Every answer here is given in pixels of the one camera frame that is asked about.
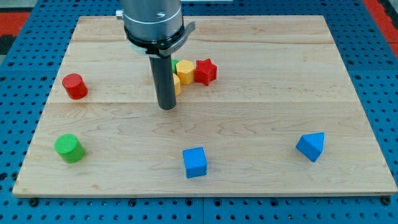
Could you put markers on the yellow block behind rod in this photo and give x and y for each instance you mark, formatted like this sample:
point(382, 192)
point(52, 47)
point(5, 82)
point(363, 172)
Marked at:
point(177, 85)

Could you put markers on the blue triangle block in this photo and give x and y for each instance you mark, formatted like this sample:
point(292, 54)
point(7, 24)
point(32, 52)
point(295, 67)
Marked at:
point(311, 145)

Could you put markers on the blue cube block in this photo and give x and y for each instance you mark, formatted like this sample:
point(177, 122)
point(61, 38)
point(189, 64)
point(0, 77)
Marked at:
point(195, 162)

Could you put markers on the green block behind rod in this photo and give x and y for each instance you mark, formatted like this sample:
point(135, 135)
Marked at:
point(174, 63)

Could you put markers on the yellow hexagon block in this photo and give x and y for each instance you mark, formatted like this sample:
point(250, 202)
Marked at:
point(185, 71)

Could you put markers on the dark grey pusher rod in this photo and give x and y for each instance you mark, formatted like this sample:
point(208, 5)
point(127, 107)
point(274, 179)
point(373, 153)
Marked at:
point(164, 82)

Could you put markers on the green cylinder block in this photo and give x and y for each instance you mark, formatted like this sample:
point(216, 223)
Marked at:
point(69, 148)

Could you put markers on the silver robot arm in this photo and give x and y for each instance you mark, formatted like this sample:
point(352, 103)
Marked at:
point(155, 28)

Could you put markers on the red cylinder block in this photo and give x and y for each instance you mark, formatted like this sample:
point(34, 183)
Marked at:
point(75, 86)

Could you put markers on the red star block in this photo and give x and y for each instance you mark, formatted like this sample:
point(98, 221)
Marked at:
point(205, 71)

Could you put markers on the wooden board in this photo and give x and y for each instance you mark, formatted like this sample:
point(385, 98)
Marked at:
point(279, 77)

